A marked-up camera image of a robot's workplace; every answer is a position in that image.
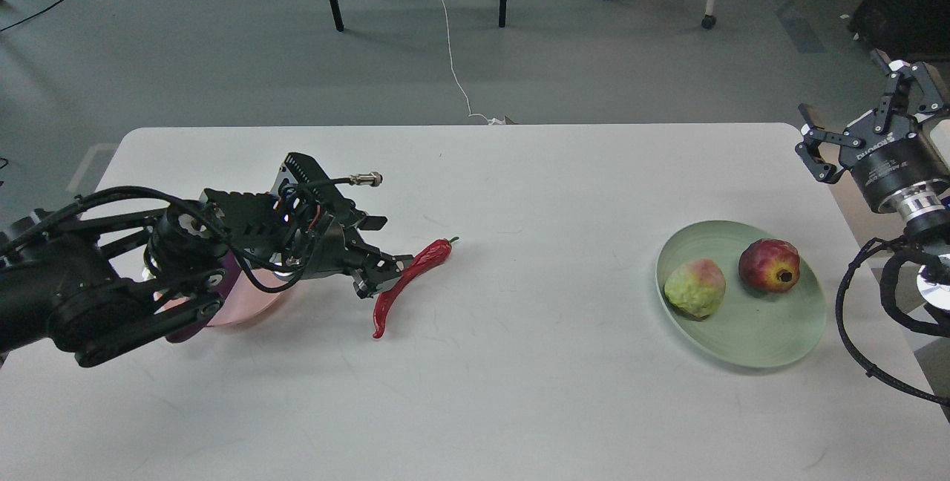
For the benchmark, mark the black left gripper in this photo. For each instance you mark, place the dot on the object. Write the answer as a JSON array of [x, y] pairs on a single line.
[[304, 225]]

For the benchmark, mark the pink plate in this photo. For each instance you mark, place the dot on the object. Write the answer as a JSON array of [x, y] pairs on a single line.
[[241, 301]]

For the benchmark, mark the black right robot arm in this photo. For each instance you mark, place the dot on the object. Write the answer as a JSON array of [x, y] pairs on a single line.
[[924, 243]]

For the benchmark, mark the red pomegranate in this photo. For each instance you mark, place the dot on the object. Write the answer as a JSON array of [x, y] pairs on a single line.
[[769, 265]]

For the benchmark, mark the green plate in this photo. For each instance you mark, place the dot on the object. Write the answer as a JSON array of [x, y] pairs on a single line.
[[750, 329]]

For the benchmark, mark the red chili pepper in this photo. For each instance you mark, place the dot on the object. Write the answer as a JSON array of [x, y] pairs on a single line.
[[435, 254]]

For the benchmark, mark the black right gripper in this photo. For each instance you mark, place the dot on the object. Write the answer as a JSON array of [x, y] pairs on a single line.
[[885, 151]]

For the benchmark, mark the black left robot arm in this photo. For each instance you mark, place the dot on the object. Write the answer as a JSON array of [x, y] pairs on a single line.
[[125, 266]]

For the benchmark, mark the green pink custard apple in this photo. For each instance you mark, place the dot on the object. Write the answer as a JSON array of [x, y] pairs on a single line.
[[696, 289]]

